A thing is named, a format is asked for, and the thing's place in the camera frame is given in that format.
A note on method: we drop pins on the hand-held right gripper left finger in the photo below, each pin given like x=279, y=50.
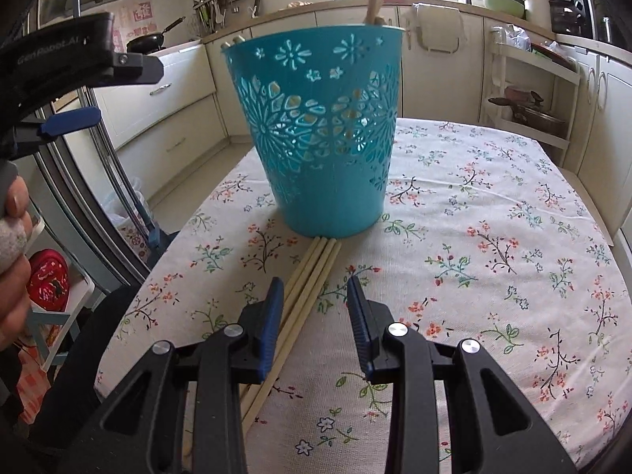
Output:
x=274, y=326

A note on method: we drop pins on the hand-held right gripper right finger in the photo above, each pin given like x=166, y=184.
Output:
x=360, y=326

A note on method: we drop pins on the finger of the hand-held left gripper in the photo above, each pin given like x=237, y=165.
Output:
x=74, y=121
x=140, y=69

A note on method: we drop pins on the row of wooden chopsticks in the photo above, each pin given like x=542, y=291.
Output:
x=306, y=286

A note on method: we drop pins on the pale wooden chopstick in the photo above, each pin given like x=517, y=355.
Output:
x=234, y=42
x=373, y=2

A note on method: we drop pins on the teal cutout plastic bucket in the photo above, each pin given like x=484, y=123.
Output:
x=326, y=192

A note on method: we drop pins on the person's left hand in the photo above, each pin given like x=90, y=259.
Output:
x=12, y=296

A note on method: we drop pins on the black wok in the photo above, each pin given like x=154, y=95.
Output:
x=145, y=42

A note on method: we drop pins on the white base kitchen cabinets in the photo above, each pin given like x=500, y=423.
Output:
x=173, y=118

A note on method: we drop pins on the blue mop with orange tip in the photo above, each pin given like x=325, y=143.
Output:
x=75, y=0

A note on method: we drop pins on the floral tablecloth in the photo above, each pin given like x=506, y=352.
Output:
x=493, y=256

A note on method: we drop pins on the red plush slipper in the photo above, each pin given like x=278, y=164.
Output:
x=47, y=279

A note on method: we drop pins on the plate of garlic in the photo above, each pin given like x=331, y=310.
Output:
x=299, y=5

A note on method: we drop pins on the red checked cloth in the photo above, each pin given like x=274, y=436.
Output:
x=32, y=390

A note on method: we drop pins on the steel pot with lid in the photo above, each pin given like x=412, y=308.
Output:
x=538, y=118

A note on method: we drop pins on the white door-hung trash holder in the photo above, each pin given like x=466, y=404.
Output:
x=439, y=29

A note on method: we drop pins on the white utility cart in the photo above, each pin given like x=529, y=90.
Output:
x=543, y=63

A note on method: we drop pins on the white plastic bag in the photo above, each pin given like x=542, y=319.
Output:
x=516, y=37

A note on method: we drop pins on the green bowl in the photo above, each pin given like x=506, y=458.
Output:
x=503, y=6

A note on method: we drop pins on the white thermos jug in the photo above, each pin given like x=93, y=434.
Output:
x=537, y=7

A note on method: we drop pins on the black toaster oven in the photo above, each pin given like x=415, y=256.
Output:
x=568, y=10

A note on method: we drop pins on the red wall decal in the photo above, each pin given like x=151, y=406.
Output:
x=143, y=12

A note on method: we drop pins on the grey sliding door frame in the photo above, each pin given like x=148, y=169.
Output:
x=74, y=192

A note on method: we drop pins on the wall utensil rack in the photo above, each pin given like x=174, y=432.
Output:
x=217, y=2

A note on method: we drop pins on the blue frame shelf rack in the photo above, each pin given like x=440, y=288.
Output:
x=39, y=326

